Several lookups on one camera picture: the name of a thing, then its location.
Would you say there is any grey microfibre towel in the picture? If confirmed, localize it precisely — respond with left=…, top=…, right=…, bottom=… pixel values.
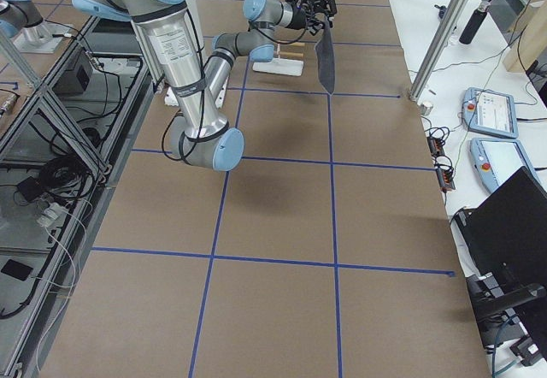
left=315, top=17, right=336, bottom=94

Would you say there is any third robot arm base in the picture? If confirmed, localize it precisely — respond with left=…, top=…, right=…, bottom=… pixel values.
left=1, top=0, right=62, bottom=54

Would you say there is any left wooden rack bar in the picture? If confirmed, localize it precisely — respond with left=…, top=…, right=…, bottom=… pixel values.
left=278, top=42, right=305, bottom=50

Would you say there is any wooden rack bar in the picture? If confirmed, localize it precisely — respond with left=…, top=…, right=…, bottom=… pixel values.
left=278, top=42, right=305, bottom=50
left=277, top=51, right=304, bottom=60

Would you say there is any right wooden rack bar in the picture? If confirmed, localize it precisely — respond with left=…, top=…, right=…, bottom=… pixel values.
left=277, top=51, right=304, bottom=60

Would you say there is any white rack base tray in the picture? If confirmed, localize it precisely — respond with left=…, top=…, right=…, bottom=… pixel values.
left=252, top=58, right=304, bottom=77

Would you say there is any black water bottle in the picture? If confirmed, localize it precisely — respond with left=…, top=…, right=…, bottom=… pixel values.
left=459, top=2, right=491, bottom=44

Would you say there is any left orange USB hub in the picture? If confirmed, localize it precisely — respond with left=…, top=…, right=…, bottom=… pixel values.
left=426, top=137, right=445, bottom=157

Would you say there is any left grey teach pendant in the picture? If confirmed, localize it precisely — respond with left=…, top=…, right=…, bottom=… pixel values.
left=462, top=87, right=519, bottom=139

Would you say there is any grey teach pendant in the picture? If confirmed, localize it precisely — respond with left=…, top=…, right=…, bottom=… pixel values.
left=470, top=138, right=539, bottom=193
left=462, top=87, right=519, bottom=139

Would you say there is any wooden box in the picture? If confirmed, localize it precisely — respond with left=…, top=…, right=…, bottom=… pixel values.
left=503, top=0, right=546, bottom=72

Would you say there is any black control box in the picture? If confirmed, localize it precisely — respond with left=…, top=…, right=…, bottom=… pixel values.
left=53, top=56, right=92, bottom=95

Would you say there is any right grey teach pendant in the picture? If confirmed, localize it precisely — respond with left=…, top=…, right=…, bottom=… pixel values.
left=470, top=138, right=539, bottom=193

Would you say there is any white power strip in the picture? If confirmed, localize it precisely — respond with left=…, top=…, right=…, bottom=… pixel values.
left=37, top=202, right=68, bottom=228

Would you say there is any black monitor stand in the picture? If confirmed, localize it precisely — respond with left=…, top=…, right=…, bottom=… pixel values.
left=466, top=275, right=546, bottom=367

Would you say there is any black smartphone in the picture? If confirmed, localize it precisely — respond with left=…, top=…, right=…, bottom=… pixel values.
left=1, top=259, right=32, bottom=281

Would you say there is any aluminium camera post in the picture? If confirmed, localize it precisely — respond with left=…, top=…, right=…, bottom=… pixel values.
left=409, top=0, right=468, bottom=102

